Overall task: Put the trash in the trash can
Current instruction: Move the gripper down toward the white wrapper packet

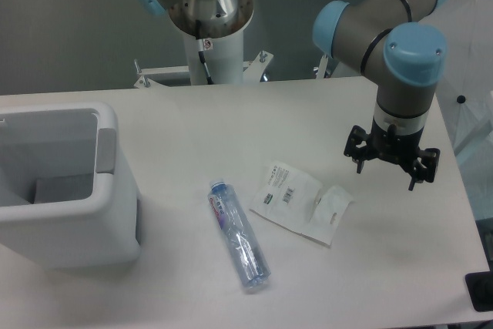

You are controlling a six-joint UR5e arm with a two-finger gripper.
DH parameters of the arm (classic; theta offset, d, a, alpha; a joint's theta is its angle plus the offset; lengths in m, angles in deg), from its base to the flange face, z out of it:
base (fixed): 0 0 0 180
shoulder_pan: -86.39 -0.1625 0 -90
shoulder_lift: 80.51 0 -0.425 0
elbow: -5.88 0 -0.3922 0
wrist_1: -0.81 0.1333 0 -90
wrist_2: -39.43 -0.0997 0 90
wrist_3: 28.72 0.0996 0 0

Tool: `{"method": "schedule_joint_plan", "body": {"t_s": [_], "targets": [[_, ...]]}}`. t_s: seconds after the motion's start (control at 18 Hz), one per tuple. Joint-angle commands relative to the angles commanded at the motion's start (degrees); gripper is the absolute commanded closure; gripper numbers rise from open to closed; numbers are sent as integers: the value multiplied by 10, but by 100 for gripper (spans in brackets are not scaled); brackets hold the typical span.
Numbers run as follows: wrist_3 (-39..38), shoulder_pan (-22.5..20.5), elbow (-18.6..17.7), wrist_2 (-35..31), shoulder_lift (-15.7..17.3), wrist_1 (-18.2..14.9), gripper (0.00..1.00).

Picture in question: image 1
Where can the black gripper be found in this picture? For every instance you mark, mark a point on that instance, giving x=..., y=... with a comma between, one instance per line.
x=389, y=146

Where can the white plastic packaging wrapper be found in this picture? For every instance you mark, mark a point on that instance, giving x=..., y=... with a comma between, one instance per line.
x=296, y=201

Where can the clear plastic water bottle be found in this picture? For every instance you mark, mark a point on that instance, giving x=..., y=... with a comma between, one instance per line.
x=241, y=242

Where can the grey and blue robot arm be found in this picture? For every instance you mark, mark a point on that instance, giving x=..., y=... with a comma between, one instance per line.
x=384, y=40

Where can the white plastic trash can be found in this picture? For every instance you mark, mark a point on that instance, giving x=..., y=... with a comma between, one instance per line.
x=68, y=196

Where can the black device at table edge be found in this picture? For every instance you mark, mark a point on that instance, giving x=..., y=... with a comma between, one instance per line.
x=479, y=286

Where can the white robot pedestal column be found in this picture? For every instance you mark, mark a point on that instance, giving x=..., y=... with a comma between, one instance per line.
x=212, y=32

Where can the white metal mounting frame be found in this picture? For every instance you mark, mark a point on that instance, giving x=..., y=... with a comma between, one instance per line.
x=254, y=72

